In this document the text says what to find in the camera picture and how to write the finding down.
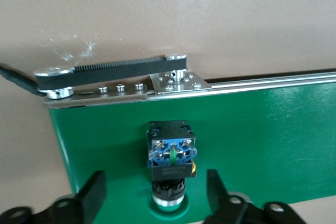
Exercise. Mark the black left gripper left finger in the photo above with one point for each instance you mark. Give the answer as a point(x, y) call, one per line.
point(92, 195)

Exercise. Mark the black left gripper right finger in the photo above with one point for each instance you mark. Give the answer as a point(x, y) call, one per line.
point(218, 195)

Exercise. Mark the green push button switch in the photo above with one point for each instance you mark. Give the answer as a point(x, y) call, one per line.
point(170, 153)

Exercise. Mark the green conveyor belt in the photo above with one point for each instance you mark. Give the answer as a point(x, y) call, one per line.
point(262, 142)

